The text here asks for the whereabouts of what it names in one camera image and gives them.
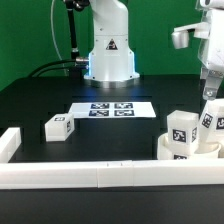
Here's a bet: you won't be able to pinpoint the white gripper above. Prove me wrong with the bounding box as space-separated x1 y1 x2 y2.
171 6 224 100

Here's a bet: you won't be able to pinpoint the white round stool seat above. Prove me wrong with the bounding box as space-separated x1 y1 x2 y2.
157 133 221 160

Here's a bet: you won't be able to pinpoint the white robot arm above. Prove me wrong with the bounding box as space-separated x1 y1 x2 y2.
84 0 224 100

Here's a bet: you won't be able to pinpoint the white marker sheet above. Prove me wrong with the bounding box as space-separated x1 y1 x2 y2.
69 102 156 118

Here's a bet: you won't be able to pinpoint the white U-shaped fence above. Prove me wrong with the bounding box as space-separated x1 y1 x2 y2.
0 128 224 189

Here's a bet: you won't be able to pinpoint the black cables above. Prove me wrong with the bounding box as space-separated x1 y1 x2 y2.
27 59 89 79

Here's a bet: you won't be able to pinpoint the white cable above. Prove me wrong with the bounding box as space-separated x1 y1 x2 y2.
50 0 70 78

